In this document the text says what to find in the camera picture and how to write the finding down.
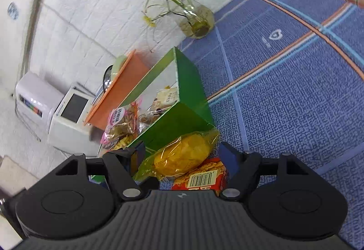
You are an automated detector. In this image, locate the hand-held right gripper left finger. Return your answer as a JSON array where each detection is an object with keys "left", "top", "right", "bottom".
[{"left": 55, "top": 140, "right": 147, "bottom": 202}]

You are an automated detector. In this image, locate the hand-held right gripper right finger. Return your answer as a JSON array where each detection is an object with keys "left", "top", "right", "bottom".
[{"left": 217, "top": 142, "right": 310, "bottom": 202}]

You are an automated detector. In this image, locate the yellow chips bag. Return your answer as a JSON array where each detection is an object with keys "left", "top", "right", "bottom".
[{"left": 132, "top": 128, "right": 220, "bottom": 183}]

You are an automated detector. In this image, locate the green cardboard box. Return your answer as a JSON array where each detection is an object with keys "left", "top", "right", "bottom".
[{"left": 96, "top": 46, "right": 217, "bottom": 160}]

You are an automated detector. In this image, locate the red snack box with barcode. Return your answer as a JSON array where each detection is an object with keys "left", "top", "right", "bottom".
[{"left": 170, "top": 157, "right": 230, "bottom": 191}]

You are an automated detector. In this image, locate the pink label snack bag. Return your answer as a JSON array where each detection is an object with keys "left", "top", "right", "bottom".
[{"left": 100, "top": 97, "right": 143, "bottom": 151}]

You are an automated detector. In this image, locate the white snack packet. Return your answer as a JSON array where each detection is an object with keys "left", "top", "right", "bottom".
[{"left": 150, "top": 88, "right": 180, "bottom": 110}]

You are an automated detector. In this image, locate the orange plastic basin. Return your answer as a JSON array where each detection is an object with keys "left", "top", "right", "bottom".
[{"left": 84, "top": 49, "right": 151, "bottom": 131}]

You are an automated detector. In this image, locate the white appliance with grey screen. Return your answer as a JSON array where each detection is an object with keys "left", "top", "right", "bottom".
[{"left": 46, "top": 86, "right": 101, "bottom": 157}]

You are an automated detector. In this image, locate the pale green plate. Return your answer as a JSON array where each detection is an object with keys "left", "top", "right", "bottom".
[{"left": 112, "top": 54, "right": 129, "bottom": 74}]

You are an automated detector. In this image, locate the blue patterned bedsheet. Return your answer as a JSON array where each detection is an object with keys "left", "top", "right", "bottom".
[{"left": 158, "top": 0, "right": 364, "bottom": 250}]

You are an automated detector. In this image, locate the white appliance with coloured label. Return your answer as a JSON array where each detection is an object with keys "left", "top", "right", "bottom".
[{"left": 14, "top": 71, "right": 65, "bottom": 143}]

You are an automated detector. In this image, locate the beige board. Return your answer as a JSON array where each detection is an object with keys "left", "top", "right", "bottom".
[{"left": 0, "top": 154, "right": 41, "bottom": 195}]

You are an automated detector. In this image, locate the white wall pipe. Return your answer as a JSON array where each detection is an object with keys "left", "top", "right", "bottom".
[{"left": 19, "top": 0, "right": 59, "bottom": 75}]

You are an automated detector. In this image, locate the wall sticker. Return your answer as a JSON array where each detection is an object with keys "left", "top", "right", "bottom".
[{"left": 7, "top": 1, "right": 20, "bottom": 21}]

